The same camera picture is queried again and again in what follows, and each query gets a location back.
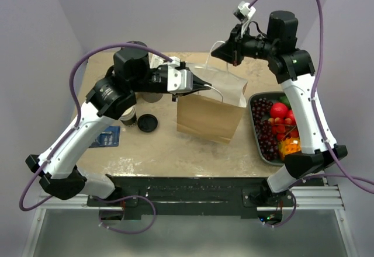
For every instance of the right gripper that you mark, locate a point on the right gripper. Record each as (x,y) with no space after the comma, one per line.
(232,51)

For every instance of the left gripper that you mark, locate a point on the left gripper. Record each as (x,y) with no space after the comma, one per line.
(198,84)

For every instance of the brown paper takeout bag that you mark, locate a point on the brown paper takeout bag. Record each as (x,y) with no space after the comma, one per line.
(213,114)

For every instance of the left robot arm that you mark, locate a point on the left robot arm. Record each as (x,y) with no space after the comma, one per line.
(136,69)

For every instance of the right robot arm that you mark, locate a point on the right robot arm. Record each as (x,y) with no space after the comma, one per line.
(295,73)

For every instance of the blue battery blister pack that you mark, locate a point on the blue battery blister pack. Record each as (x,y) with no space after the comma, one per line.
(110,137)

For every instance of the grey fruit tray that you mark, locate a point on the grey fruit tray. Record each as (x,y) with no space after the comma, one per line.
(273,97)

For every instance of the dark red grapes bunch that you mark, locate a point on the dark red grapes bunch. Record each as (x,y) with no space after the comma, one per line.
(267,142)

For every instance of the green apple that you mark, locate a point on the green apple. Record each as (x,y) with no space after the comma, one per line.
(283,99)

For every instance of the stack of paper cups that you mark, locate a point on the stack of paper cups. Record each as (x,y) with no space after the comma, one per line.
(128,117)

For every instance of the red apple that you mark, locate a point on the red apple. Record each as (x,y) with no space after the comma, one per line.
(278,110)
(290,115)

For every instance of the cherries pile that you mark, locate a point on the cherries pile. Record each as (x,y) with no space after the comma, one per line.
(283,128)

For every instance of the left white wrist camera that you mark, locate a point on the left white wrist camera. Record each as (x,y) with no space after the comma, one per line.
(179,78)

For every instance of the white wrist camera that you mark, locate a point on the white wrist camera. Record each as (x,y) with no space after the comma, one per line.
(179,78)
(244,13)

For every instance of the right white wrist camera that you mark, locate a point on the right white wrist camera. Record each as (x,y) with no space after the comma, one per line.
(244,13)

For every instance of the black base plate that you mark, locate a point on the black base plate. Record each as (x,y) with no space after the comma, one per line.
(203,196)

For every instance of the aluminium rail frame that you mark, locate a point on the aluminium rail frame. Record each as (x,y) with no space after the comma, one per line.
(154,216)

